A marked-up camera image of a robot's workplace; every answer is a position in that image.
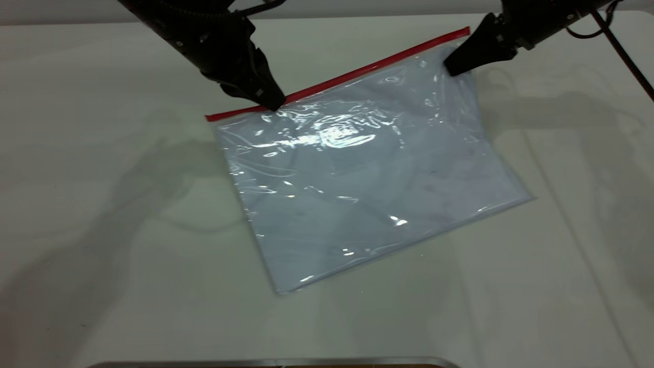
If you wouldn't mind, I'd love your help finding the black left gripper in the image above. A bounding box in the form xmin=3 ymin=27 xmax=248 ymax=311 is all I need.
xmin=179 ymin=14 xmax=286 ymax=111

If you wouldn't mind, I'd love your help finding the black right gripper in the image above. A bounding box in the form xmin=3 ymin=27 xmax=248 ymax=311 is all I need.
xmin=443 ymin=0 xmax=580 ymax=78

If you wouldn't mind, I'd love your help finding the transparent plastic zipper bag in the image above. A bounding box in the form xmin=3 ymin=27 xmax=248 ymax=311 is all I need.
xmin=205 ymin=27 xmax=535 ymax=295

